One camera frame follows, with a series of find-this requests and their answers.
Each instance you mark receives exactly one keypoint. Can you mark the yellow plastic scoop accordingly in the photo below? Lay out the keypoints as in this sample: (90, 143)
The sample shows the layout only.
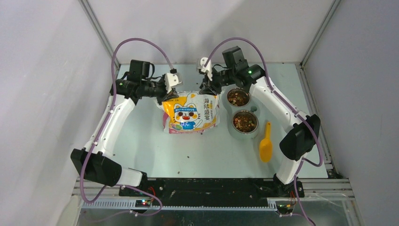
(266, 146)

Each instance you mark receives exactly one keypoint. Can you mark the kibble in bowl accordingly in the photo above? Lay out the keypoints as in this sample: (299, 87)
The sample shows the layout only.
(245, 122)
(238, 98)

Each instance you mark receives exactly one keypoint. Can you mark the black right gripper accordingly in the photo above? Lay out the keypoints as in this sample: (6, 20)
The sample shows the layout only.
(207, 90)

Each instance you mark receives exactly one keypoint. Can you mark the left circuit board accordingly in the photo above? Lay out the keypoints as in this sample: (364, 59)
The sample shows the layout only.
(143, 203)

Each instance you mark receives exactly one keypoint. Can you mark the right circuit board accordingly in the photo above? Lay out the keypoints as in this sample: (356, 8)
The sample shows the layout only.
(285, 210)

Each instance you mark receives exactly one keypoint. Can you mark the steel bowl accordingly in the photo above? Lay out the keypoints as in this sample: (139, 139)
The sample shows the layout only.
(245, 121)
(238, 97)

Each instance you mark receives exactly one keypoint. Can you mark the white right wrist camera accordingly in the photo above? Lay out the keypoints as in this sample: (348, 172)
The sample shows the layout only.
(204, 66)

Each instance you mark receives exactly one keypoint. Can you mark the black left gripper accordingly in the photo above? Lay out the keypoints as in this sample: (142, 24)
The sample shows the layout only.
(165, 96)

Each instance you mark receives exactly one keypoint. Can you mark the kibble in far bowl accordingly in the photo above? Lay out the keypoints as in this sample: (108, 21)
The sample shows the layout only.
(238, 98)

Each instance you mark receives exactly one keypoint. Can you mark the small green object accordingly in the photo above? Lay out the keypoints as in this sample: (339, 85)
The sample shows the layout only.
(253, 109)

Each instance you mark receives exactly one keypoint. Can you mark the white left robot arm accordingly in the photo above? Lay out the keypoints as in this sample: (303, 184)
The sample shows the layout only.
(95, 160)

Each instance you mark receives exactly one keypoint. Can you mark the kibble in near bowl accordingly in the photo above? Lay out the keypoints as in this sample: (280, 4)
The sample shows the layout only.
(245, 122)

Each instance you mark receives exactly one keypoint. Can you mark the aluminium frame rail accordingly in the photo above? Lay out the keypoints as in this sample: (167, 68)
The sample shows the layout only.
(314, 190)

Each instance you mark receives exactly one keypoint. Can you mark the circuit board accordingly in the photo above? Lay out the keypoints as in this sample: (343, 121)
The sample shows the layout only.
(285, 210)
(143, 203)

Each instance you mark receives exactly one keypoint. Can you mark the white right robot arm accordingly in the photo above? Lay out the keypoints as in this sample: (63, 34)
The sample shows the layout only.
(302, 130)

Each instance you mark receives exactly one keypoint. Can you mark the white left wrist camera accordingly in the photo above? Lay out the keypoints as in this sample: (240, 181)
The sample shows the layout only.
(172, 79)

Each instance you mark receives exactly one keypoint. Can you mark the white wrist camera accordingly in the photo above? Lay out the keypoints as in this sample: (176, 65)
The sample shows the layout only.
(204, 66)
(172, 79)

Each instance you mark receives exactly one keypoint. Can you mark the colourful pet food bag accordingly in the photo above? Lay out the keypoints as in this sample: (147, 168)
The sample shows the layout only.
(190, 112)

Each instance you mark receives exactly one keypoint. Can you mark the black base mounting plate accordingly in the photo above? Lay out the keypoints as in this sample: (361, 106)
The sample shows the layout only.
(215, 192)

